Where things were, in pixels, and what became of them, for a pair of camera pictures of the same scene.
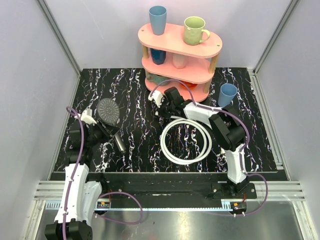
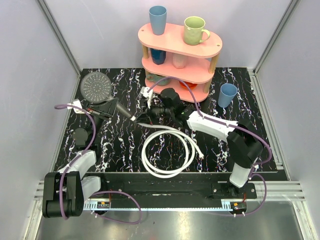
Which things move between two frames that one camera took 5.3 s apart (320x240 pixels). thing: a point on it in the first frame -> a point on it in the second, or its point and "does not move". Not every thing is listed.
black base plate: [117, 187] does not move
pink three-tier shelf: [167, 57] does not move
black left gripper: [102, 124] -> [100, 111]
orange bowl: [189, 85] does not move
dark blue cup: [158, 56] does not move
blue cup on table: [227, 92] does not move
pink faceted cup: [178, 60] does not move
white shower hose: [201, 156] -> [192, 148]
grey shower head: [108, 112] -> [96, 87]
